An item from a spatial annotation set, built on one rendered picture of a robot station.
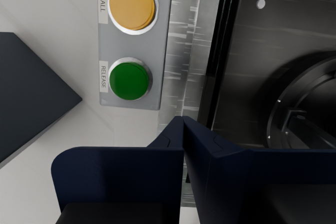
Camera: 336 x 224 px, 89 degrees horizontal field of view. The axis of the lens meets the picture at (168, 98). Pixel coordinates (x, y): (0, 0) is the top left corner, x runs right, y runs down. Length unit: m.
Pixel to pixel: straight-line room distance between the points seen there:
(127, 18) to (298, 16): 0.16
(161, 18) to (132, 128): 0.21
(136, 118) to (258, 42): 0.22
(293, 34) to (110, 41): 0.18
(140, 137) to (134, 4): 0.23
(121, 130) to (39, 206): 0.27
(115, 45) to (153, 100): 0.07
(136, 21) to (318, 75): 0.17
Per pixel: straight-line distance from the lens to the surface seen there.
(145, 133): 0.33
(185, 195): 0.28
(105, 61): 0.19
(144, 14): 0.17
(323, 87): 0.22
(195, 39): 0.18
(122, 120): 0.32
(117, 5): 0.18
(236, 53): 0.19
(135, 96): 0.18
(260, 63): 0.20
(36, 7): 0.34
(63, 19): 0.32
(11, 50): 0.32
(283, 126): 0.20
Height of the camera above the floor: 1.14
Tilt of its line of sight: 71 degrees down
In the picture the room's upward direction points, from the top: 175 degrees clockwise
